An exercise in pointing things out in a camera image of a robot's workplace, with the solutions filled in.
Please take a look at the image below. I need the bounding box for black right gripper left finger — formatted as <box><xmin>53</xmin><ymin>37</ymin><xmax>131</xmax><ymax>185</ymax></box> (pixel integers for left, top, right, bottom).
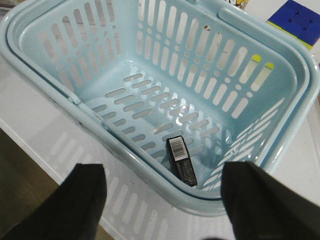
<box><xmin>2</xmin><ymin>163</ymin><xmax>107</xmax><ymax>240</ymax></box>

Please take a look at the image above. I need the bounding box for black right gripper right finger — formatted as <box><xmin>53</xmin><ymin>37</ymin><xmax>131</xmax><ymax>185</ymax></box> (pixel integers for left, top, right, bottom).
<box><xmin>220</xmin><ymin>161</ymin><xmax>320</xmax><ymax>240</ymax></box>

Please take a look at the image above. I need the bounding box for blue yellow box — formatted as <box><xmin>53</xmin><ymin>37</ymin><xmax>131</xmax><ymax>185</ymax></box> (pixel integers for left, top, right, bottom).
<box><xmin>266</xmin><ymin>0</ymin><xmax>320</xmax><ymax>50</ymax></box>

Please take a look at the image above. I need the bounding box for light blue plastic basket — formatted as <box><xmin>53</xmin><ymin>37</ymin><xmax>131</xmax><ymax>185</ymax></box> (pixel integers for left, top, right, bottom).
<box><xmin>0</xmin><ymin>0</ymin><xmax>320</xmax><ymax>217</ymax></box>

